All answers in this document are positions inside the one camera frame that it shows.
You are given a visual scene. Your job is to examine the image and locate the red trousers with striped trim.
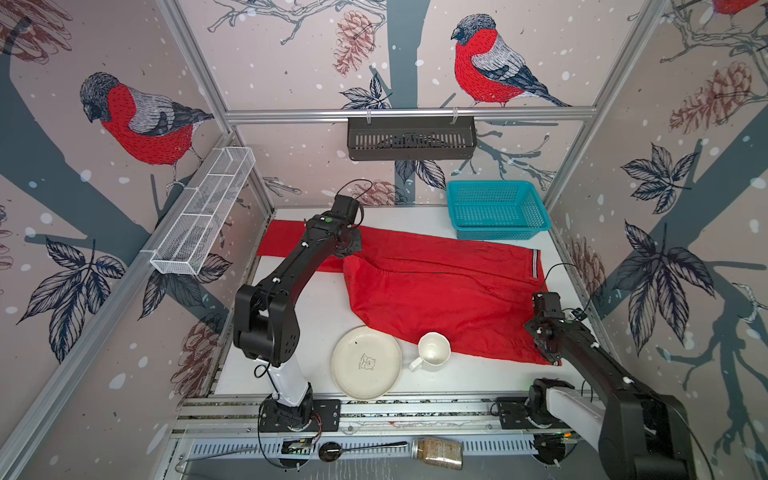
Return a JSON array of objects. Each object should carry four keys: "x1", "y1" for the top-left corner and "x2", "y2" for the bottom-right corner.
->
[{"x1": 258, "y1": 221, "x2": 547, "y2": 365}]

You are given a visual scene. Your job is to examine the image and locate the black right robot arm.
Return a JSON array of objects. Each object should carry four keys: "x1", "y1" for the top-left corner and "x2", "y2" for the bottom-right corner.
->
[{"x1": 525, "y1": 292, "x2": 696, "y2": 479}]

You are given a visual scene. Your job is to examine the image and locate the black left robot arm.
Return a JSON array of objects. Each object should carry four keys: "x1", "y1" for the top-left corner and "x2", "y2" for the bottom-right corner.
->
[{"x1": 233, "y1": 195, "x2": 364, "y2": 410}]

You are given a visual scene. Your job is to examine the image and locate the cream ceramic mug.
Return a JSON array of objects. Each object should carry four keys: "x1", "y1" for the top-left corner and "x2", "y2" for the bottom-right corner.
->
[{"x1": 409, "y1": 332, "x2": 452, "y2": 372}]

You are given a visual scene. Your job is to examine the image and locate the cream round plate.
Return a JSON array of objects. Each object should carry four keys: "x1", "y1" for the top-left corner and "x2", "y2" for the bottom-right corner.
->
[{"x1": 331, "y1": 326, "x2": 403, "y2": 401}]

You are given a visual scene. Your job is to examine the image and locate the teal plastic basket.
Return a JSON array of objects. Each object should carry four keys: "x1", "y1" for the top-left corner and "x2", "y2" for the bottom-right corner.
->
[{"x1": 446, "y1": 180, "x2": 552, "y2": 241}]

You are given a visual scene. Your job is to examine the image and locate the glass jar with grains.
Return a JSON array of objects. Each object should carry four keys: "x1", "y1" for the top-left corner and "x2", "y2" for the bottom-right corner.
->
[{"x1": 412, "y1": 437, "x2": 464, "y2": 470}]

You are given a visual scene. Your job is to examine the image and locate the black spoon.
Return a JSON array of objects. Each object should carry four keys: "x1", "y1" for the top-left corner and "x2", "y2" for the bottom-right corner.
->
[{"x1": 317, "y1": 441, "x2": 409, "y2": 463}]

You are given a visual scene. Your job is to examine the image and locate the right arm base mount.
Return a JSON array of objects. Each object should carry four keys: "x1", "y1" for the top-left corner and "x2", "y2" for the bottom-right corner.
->
[{"x1": 489, "y1": 378, "x2": 575, "y2": 430}]

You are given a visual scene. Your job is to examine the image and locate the black hanging wall basket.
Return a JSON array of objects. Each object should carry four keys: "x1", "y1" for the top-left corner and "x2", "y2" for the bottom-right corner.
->
[{"x1": 347, "y1": 116, "x2": 477, "y2": 161}]

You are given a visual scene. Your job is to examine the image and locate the white wire mesh shelf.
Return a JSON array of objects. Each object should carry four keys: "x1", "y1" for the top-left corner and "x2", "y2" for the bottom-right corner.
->
[{"x1": 150, "y1": 146, "x2": 255, "y2": 276}]

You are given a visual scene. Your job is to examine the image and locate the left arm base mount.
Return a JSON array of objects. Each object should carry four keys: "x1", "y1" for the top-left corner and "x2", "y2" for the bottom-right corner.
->
[{"x1": 258, "y1": 387, "x2": 341, "y2": 433}]

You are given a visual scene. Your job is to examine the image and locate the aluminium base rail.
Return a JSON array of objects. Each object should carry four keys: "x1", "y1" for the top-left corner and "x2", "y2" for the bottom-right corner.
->
[{"x1": 169, "y1": 395, "x2": 583, "y2": 460}]

